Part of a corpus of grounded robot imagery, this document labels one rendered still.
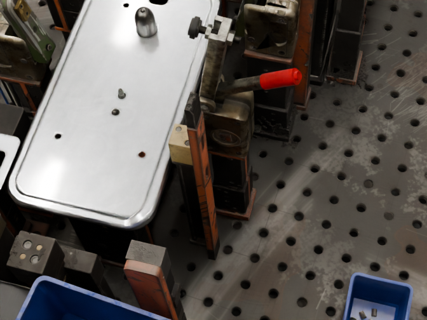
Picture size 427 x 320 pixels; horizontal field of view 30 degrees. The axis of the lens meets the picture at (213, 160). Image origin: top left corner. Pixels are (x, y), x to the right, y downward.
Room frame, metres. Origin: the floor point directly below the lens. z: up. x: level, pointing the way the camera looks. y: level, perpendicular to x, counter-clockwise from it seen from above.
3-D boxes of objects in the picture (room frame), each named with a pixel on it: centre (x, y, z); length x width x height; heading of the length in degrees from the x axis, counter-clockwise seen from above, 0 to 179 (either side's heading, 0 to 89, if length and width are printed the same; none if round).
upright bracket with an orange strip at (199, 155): (0.51, 0.02, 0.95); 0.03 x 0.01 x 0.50; 159
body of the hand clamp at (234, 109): (0.60, -0.03, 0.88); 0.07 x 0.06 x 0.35; 69
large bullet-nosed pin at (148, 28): (0.78, 0.08, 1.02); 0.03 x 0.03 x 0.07
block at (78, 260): (0.42, 0.23, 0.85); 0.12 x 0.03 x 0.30; 69
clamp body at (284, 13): (0.75, -0.12, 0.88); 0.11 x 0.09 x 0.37; 69
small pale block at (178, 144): (0.54, 0.04, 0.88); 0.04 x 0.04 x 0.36; 69
